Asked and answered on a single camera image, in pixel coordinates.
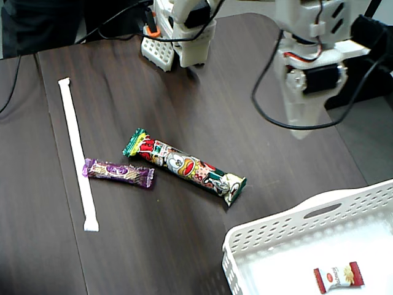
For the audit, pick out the black taped wrist camera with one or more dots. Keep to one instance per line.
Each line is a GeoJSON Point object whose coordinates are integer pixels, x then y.
{"type": "Point", "coordinates": [368, 33]}

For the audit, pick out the long colourful cartoon snack stick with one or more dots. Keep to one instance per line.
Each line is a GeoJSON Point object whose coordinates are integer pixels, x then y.
{"type": "Point", "coordinates": [184, 166]}

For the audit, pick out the white perforated plastic tray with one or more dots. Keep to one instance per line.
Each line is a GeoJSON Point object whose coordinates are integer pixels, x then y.
{"type": "Point", "coordinates": [276, 227]}

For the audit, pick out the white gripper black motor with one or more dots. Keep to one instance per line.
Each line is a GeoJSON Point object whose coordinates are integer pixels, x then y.
{"type": "Point", "coordinates": [319, 79]}

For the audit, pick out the purple wrapped candy bar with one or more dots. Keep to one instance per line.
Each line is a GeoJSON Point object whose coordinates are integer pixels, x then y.
{"type": "Point", "coordinates": [118, 172]}

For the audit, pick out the person in dark clothes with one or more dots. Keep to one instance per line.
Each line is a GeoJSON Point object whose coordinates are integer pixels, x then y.
{"type": "Point", "coordinates": [46, 24]}

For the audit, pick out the white paper wrapped straw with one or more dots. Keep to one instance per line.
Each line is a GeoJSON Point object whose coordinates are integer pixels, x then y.
{"type": "Point", "coordinates": [75, 144]}

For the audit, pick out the small red white candy packet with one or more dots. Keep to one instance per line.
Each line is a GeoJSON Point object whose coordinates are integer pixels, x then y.
{"type": "Point", "coordinates": [339, 276]}

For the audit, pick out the orange black clamp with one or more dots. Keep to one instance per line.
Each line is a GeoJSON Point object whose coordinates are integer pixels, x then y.
{"type": "Point", "coordinates": [153, 29]}

